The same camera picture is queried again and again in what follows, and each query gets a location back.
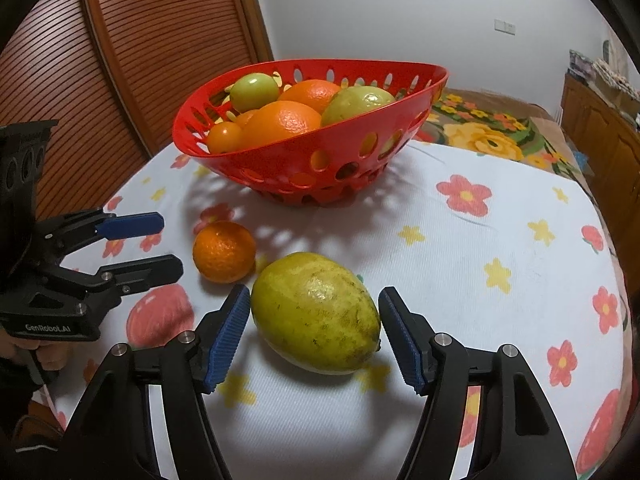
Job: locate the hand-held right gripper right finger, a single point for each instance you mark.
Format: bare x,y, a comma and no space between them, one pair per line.
400,340

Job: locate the dimpled orange mandarin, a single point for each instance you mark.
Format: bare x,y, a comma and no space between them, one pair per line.
224,252

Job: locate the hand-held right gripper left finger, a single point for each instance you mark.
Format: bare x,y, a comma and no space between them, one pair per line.
227,340

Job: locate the pile of patterned cloths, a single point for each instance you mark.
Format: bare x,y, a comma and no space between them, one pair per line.
605,72

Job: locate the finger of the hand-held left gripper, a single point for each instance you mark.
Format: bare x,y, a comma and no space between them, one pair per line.
130,225
150,270

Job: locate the small smooth yellow-green citrus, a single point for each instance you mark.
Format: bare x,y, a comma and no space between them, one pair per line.
355,104

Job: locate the red perforated plastic basket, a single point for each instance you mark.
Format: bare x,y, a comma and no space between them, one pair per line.
280,154

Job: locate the wooden sideboard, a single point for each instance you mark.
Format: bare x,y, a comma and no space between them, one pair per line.
615,160

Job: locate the blue cloth piece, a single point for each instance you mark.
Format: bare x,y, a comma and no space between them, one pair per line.
580,160

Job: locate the wooden louvered door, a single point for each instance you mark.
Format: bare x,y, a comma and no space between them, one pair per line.
175,25
60,70

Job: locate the white wall switch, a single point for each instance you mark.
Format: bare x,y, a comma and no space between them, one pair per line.
504,26

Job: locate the spotted yellow-green citrus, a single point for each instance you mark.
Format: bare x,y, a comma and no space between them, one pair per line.
315,312

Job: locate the white flower-print tablecloth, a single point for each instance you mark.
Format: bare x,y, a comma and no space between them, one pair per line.
450,285

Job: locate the small green round fruit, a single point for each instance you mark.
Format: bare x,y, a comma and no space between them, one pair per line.
254,91

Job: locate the large orange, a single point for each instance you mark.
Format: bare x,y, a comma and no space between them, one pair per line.
310,95
282,125

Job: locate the person's left hand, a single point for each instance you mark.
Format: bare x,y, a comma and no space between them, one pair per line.
52,357

